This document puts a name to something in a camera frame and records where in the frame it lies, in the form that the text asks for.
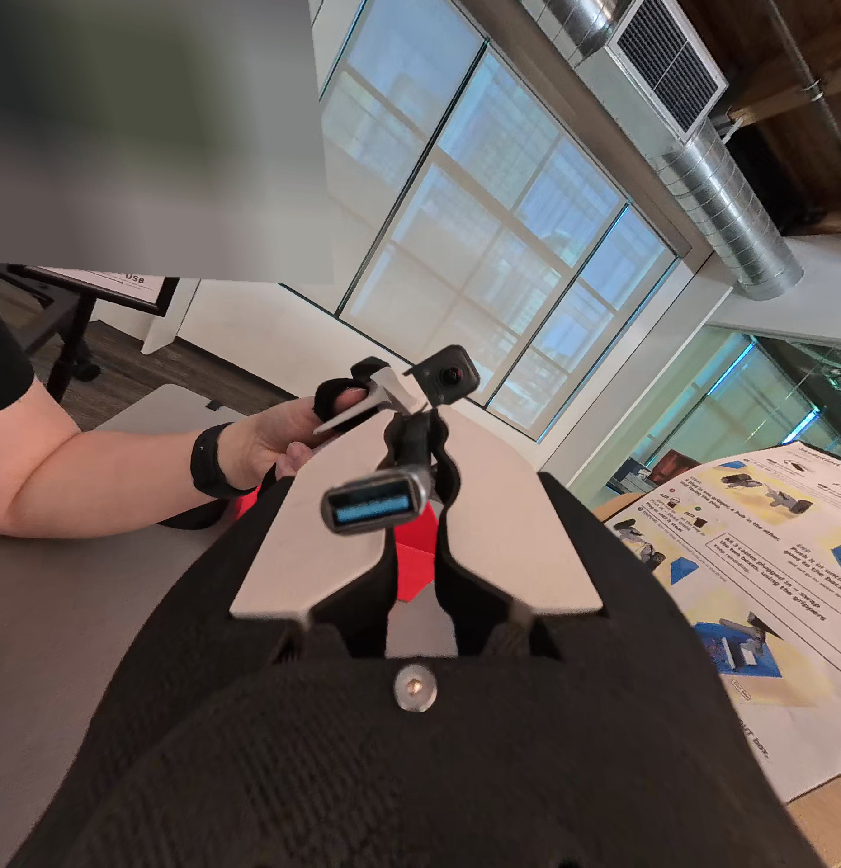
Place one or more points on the person's black shirt sleeve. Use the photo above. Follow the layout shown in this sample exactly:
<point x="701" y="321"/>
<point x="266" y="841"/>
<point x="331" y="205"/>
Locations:
<point x="3" y="359"/>

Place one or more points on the red plastic bin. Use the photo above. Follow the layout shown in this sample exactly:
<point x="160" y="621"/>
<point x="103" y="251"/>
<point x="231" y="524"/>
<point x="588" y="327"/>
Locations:
<point x="414" y="563"/>

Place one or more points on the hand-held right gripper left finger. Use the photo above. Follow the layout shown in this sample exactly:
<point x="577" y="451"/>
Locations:
<point x="305" y="542"/>

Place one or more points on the silver air duct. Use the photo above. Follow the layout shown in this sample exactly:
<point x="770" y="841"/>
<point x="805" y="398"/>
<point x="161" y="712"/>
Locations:
<point x="726" y="203"/>

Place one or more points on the person's left forearm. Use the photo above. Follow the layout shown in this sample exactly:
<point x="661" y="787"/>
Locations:
<point x="88" y="475"/>

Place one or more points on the printed instruction sheet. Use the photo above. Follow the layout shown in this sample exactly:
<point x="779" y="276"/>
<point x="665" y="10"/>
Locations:
<point x="766" y="610"/>

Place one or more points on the black framed sign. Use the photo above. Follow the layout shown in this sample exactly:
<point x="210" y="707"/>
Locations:
<point x="122" y="288"/>

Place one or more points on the large paned window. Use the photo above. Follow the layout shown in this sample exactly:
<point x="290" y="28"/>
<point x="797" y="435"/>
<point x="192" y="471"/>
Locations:
<point x="475" y="237"/>

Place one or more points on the person's left hand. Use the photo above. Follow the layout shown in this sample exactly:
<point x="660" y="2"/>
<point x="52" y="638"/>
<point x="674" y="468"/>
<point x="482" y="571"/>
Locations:
<point x="271" y="441"/>

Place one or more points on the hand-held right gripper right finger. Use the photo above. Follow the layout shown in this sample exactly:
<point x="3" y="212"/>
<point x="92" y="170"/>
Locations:
<point x="522" y="536"/>

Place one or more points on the black table frame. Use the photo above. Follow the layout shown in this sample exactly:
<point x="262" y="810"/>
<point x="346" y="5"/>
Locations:
<point x="71" y="339"/>

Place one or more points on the white vent grille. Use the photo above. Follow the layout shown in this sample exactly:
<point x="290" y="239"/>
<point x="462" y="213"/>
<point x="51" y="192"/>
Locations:
<point x="671" y="61"/>

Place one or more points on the black wristband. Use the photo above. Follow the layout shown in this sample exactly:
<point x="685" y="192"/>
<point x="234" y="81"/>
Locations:
<point x="207" y="461"/>

